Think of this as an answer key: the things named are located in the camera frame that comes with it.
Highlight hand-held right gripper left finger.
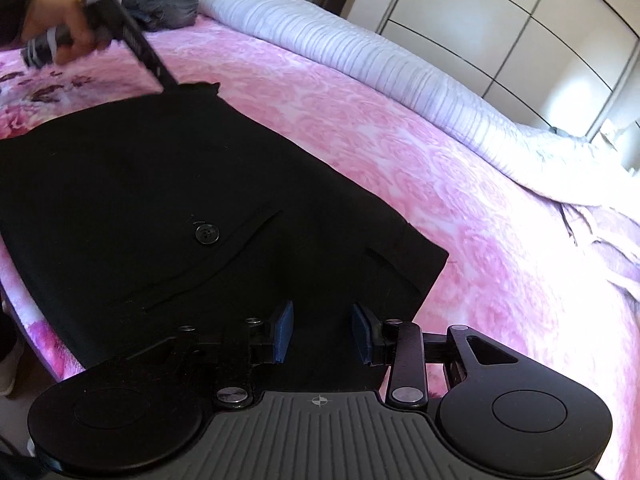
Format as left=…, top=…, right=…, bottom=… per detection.
left=125, top=301, right=295, bottom=407

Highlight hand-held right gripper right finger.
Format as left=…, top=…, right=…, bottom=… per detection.
left=351, top=302, right=518, bottom=407

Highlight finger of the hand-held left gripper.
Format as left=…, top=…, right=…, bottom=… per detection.
left=120, top=25, right=180, bottom=94

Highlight black pants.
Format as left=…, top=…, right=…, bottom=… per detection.
left=0, top=81, right=450, bottom=397

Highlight person's left hand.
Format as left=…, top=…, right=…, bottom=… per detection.
left=22, top=0, right=111, bottom=66

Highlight pink rose blanket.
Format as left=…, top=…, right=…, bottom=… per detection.
left=0, top=15, right=640, bottom=480

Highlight white striped quilt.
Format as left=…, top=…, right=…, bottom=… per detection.
left=192, top=0, right=640, bottom=311

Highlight white wardrobe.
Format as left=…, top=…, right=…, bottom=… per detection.
left=345, top=0, right=640, bottom=142

